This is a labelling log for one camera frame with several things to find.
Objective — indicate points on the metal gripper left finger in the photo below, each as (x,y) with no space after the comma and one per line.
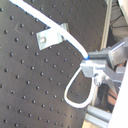
(101,74)

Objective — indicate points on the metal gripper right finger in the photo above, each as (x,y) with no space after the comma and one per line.
(114,55)

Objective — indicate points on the black perforated breadboard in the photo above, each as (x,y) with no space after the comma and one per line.
(32,81)

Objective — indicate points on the aluminium frame rail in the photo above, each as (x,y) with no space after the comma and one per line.
(97,116)

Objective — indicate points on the metal cable clip bracket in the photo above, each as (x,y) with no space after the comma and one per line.
(47,38)

